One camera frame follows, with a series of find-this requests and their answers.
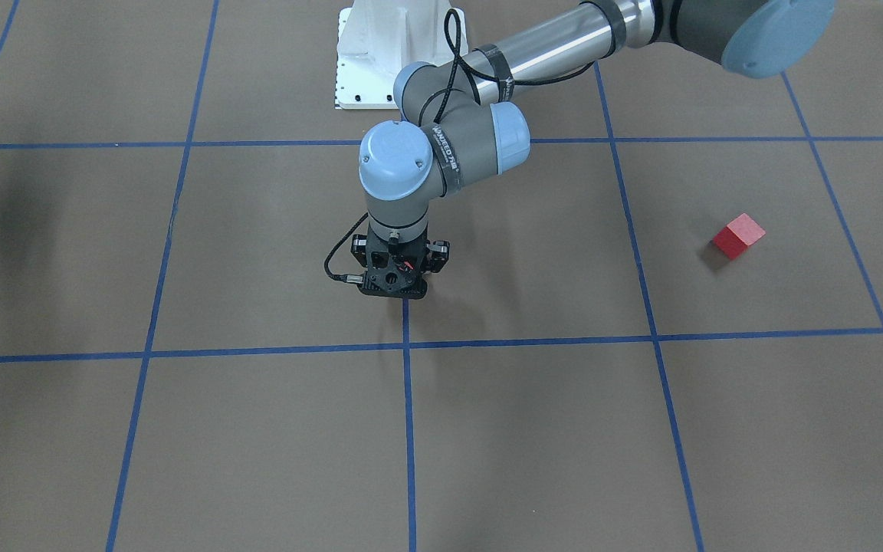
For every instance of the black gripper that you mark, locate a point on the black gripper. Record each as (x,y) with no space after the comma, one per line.
(438,256)

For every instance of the red cube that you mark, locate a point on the red cube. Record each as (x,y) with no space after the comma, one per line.
(737,236)

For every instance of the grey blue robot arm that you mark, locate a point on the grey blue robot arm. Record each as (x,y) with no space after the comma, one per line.
(459,122)

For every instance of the white pedestal column base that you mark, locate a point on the white pedestal column base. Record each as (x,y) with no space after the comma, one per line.
(376,40)

